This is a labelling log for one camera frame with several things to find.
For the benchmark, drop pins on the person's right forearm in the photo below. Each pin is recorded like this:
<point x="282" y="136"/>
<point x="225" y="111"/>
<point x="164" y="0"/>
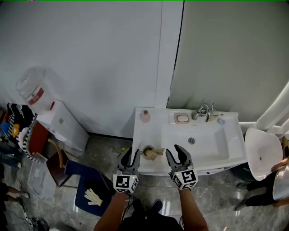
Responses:
<point x="192" y="212"/>

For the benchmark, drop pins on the dark round bin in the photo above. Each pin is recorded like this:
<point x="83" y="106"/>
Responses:
<point x="242" y="173"/>

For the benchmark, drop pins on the white water dispenser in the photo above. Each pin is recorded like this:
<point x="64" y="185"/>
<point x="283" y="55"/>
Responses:
<point x="65" y="130"/>

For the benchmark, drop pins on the brown cardboard box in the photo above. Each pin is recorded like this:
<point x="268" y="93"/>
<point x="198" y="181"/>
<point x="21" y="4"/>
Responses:
<point x="285" y="147"/>

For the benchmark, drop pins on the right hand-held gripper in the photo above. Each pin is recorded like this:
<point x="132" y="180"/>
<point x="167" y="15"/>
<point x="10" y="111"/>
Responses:
<point x="187" y="178"/>

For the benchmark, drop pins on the blue chair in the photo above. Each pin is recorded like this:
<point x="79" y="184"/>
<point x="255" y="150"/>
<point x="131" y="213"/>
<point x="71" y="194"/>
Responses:
<point x="85" y="171"/>

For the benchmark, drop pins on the clear glass tumbler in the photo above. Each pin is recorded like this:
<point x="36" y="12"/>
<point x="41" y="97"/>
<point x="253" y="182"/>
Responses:
<point x="214" y="115"/>

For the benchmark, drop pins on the white work glove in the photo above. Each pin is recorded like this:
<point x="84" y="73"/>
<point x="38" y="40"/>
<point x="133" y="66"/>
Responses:
<point x="93" y="198"/>

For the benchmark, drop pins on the cream plastic tube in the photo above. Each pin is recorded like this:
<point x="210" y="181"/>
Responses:
<point x="150" y="154"/>
<point x="160" y="151"/>

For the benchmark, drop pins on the small pink glass bottle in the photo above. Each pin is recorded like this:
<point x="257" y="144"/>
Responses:
<point x="145" y="117"/>

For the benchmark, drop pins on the white power strip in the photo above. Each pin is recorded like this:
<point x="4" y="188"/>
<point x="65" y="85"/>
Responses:
<point x="26" y="214"/>

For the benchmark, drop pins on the small round grey dish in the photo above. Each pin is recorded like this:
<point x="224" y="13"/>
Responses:
<point x="221" y="121"/>

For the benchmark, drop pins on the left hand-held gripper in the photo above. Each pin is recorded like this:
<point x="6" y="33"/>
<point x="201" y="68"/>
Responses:
<point x="123" y="182"/>

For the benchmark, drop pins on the white bathtub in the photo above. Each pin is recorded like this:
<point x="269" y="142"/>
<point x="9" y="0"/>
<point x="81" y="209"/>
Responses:
<point x="264" y="151"/>

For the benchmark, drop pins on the white vanity cabinet with sink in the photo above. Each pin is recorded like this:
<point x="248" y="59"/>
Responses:
<point x="203" y="146"/>

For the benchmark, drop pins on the clear water bottle red label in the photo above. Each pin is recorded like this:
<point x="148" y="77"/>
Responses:
<point x="34" y="88"/>

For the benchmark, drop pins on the chrome faucet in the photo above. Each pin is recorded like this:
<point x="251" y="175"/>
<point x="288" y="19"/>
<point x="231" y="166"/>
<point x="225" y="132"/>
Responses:
<point x="199" y="112"/>

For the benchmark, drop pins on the black cloth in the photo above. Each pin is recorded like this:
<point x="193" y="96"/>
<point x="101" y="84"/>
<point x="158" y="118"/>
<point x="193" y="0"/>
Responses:
<point x="97" y="186"/>

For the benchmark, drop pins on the clear plastic storage box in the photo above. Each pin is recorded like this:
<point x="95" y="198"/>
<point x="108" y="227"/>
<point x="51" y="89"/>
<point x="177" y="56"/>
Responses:
<point x="39" y="178"/>

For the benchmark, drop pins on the yellow-green bottle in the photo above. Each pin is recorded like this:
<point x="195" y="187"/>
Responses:
<point x="123" y="149"/>

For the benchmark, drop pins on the person's left forearm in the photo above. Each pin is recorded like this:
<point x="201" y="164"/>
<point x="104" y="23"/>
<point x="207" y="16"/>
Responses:
<point x="110" y="214"/>

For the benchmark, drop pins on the person's black trousers and shoes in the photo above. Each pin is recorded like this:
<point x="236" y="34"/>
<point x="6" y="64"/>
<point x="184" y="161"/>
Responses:
<point x="151" y="220"/>

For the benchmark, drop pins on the pink soap dish with soap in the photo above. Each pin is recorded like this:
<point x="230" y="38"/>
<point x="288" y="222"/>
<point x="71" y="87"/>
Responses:
<point x="181" y="118"/>

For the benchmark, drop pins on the striped blanket with flowers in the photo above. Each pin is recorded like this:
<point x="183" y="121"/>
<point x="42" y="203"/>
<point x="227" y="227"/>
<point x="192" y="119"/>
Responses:
<point x="18" y="119"/>

